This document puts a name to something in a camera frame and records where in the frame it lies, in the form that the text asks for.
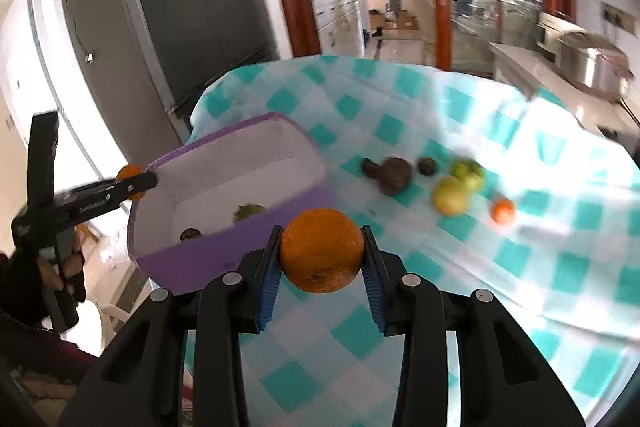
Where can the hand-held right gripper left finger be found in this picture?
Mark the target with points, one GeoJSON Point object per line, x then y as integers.
{"type": "Point", "coordinates": [269, 279]}

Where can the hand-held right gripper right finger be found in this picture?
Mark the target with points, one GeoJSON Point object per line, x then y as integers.
{"type": "Point", "coordinates": [374, 292]}

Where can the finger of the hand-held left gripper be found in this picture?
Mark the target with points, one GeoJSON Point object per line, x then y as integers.
{"type": "Point", "coordinates": [112, 194]}

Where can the orange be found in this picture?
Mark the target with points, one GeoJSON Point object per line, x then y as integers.
{"type": "Point", "coordinates": [131, 169]}
{"type": "Point", "coordinates": [502, 211]}
{"type": "Point", "coordinates": [322, 247]}

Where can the purple and white box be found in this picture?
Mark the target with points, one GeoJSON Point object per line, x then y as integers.
{"type": "Point", "coordinates": [200, 267]}

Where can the green tomato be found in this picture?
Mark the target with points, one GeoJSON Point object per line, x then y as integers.
{"type": "Point", "coordinates": [468, 172]}
{"type": "Point", "coordinates": [248, 211]}

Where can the small dark wrinkled fruit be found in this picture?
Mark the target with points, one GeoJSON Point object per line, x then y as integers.
{"type": "Point", "coordinates": [190, 234]}
{"type": "Point", "coordinates": [426, 166]}

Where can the large brown round fruit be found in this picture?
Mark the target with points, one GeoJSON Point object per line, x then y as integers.
{"type": "Point", "coordinates": [397, 175]}

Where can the yellow round fruit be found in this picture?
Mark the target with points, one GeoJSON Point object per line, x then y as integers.
{"type": "Point", "coordinates": [450, 198]}

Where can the person's left forearm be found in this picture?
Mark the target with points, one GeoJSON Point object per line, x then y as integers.
{"type": "Point", "coordinates": [30, 349]}

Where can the person's left hand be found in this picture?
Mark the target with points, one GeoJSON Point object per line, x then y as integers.
{"type": "Point", "coordinates": [70, 264]}

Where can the teal checked tablecloth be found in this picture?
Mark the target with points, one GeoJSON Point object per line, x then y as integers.
{"type": "Point", "coordinates": [380, 117]}

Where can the dark steel refrigerator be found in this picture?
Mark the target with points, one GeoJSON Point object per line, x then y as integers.
{"type": "Point", "coordinates": [175, 7]}

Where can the white hallway cabinet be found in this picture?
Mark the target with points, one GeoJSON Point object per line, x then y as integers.
{"type": "Point", "coordinates": [337, 22]}

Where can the white kitchen counter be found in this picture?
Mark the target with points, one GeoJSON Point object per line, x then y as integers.
{"type": "Point", "coordinates": [540, 77]}

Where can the cardboard boxes on hallway floor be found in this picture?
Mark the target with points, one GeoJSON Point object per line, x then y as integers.
{"type": "Point", "coordinates": [395, 19]}

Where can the white countertop appliance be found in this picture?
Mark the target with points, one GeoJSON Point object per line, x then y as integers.
{"type": "Point", "coordinates": [555, 32]}

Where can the silver cooking pot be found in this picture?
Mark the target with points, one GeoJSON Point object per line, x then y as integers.
{"type": "Point", "coordinates": [592, 62]}

